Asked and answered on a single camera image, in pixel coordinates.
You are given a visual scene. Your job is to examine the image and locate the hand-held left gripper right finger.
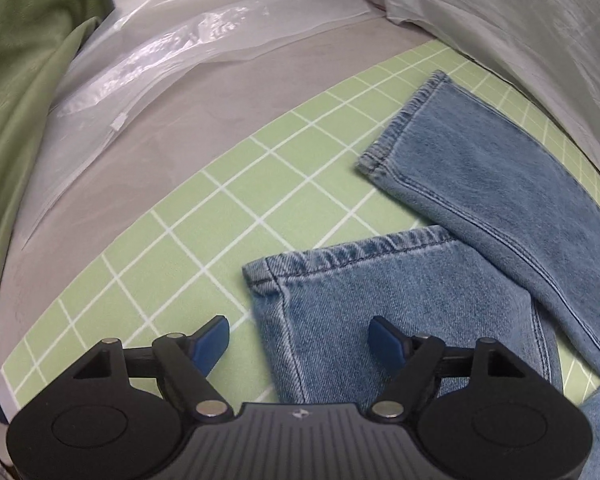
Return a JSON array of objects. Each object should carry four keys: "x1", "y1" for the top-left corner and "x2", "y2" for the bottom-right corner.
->
[{"x1": 368, "y1": 315, "x2": 530, "y2": 419}]

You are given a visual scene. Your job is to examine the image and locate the clear plastic bag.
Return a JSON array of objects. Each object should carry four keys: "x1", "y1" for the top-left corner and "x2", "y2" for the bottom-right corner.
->
[{"x1": 20, "y1": 0, "x2": 376, "y2": 251}]

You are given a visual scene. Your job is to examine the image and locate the blue denim jeans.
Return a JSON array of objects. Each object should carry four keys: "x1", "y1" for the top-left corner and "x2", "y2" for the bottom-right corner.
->
[{"x1": 242, "y1": 70, "x2": 600, "y2": 480}]

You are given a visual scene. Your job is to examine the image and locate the green grid mat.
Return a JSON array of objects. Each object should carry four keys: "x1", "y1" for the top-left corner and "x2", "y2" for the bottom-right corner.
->
[{"x1": 0, "y1": 41, "x2": 600, "y2": 409}]

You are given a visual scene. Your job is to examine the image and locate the white plastic bag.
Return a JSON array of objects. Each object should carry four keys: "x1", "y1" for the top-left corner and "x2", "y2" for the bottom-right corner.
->
[{"x1": 325, "y1": 0, "x2": 600, "y2": 186}]

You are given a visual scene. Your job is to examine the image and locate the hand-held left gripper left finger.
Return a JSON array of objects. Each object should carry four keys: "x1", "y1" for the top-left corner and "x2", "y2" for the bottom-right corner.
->
[{"x1": 73, "y1": 315, "x2": 230, "y2": 418}]

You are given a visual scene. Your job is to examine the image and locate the green cloth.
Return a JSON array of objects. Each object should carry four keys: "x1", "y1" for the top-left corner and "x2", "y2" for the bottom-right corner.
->
[{"x1": 0, "y1": 0, "x2": 117, "y2": 361}]

